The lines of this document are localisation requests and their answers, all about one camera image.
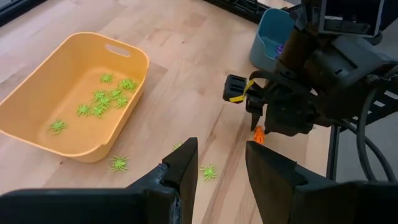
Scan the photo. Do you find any orange foam pumpkin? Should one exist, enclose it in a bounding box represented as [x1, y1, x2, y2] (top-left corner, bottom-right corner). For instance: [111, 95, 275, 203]
[253, 125, 266, 146]

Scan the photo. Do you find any grey right arm cable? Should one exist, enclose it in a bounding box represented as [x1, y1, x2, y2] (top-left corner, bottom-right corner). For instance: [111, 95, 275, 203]
[356, 86, 398, 184]

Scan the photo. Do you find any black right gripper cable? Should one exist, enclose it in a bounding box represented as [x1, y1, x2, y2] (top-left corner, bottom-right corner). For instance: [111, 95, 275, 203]
[248, 70, 315, 100]

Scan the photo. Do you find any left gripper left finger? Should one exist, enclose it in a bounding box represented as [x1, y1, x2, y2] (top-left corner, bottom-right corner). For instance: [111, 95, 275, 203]
[0, 137, 199, 224]

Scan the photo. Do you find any yellow plastic bin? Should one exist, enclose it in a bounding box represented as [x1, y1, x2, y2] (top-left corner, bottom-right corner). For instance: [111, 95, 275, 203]
[0, 31, 150, 164]

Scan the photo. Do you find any yellow cable tag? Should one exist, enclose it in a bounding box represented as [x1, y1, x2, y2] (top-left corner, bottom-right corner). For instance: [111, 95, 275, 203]
[229, 80, 255, 103]

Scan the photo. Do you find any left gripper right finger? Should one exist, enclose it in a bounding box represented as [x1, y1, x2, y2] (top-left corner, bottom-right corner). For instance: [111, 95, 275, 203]
[245, 140, 398, 224]

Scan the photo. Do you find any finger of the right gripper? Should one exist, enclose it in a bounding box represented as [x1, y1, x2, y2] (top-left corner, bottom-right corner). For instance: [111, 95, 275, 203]
[264, 92, 317, 137]
[246, 95, 266, 132]

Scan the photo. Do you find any teal plastic bin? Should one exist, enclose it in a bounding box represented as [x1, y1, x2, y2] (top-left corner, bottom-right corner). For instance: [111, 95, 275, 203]
[248, 7, 296, 73]

